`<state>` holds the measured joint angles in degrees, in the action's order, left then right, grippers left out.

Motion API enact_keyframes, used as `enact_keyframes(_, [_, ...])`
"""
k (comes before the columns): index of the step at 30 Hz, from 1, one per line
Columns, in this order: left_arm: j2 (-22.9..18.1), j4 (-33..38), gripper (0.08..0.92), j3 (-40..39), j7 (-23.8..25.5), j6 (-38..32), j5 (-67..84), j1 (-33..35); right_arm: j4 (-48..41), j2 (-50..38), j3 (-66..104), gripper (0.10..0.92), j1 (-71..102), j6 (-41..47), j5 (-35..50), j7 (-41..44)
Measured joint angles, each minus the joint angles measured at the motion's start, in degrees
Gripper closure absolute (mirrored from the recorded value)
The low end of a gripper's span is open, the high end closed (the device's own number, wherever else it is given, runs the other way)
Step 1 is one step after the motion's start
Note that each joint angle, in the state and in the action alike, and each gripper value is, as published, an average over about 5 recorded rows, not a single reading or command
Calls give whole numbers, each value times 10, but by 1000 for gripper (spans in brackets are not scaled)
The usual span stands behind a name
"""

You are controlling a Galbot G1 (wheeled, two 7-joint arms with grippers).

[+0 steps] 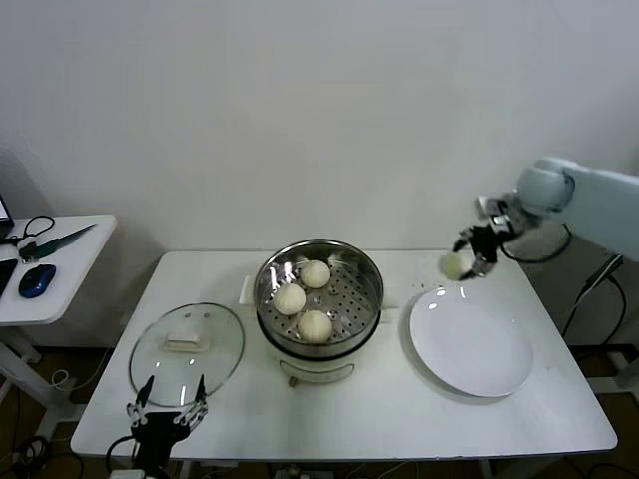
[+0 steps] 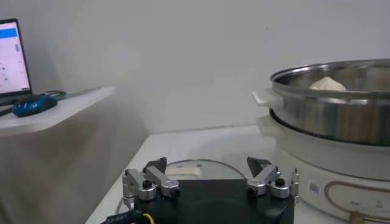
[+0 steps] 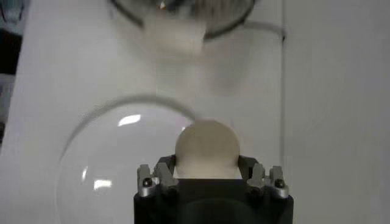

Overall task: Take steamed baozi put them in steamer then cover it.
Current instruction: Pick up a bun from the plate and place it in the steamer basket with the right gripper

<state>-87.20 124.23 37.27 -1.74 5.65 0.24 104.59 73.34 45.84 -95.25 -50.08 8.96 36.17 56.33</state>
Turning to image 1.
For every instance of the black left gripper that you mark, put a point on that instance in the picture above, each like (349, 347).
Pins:
(162, 434)

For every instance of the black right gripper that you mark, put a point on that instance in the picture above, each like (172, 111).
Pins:
(488, 244)

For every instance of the white steamed baozi bun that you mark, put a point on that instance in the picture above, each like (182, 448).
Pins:
(456, 267)
(290, 299)
(315, 274)
(315, 327)

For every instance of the large white round plate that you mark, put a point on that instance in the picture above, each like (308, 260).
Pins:
(471, 344)

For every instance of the cream electric cooker base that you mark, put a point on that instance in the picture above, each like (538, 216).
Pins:
(314, 366)

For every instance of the white side table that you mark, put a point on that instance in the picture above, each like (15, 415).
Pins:
(75, 279)

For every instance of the blue black computer mouse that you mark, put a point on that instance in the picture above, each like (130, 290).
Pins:
(37, 281)

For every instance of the black phone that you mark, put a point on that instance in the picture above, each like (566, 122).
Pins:
(6, 277)

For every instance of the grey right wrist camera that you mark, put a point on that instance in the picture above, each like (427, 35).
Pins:
(494, 207)

